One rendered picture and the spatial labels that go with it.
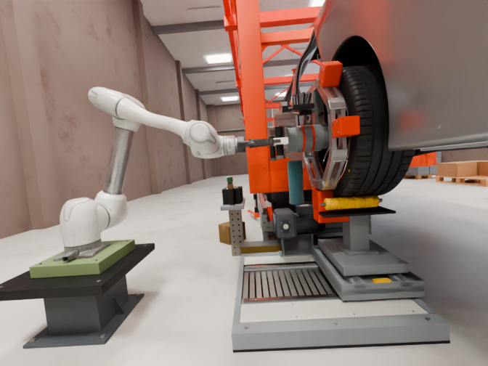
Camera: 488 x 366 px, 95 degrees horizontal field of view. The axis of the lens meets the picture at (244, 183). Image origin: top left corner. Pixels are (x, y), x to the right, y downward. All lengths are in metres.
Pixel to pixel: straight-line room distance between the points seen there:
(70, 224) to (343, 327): 1.27
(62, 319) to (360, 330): 1.30
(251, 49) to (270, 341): 1.73
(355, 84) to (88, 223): 1.35
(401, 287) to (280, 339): 0.59
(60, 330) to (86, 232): 0.46
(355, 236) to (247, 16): 1.61
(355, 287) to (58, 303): 1.35
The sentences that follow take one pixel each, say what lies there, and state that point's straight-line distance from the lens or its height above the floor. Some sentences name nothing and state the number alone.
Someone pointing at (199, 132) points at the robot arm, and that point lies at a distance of 0.85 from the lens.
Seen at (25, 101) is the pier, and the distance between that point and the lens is 4.78.
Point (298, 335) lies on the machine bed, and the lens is 1.07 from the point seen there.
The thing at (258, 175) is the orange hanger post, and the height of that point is 0.65.
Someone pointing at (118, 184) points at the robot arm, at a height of 0.68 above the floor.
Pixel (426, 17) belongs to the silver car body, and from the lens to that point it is 0.89.
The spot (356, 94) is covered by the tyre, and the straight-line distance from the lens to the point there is 1.05.
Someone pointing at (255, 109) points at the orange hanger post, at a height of 1.13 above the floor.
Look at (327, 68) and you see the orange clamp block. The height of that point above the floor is 1.11.
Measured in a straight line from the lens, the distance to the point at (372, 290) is 1.24.
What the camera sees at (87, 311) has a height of 0.12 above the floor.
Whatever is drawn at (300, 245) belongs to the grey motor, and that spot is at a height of 0.12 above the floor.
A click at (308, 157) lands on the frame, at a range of 1.50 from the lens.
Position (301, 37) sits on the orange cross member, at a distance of 4.17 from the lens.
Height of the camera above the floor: 0.73
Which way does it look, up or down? 4 degrees down
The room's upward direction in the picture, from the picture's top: 4 degrees counter-clockwise
